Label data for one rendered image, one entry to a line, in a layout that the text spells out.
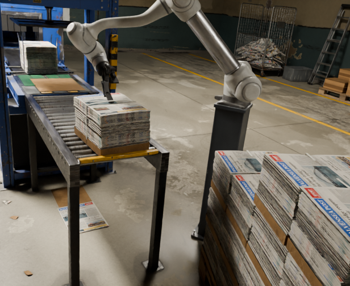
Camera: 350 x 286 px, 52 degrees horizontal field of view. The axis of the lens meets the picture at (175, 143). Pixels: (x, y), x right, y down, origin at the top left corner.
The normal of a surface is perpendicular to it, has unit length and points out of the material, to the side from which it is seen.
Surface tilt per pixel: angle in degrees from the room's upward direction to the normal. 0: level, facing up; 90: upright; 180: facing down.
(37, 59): 90
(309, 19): 90
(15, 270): 0
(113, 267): 0
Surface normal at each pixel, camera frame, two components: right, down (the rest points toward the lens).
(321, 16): -0.87, 0.11
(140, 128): 0.56, 0.36
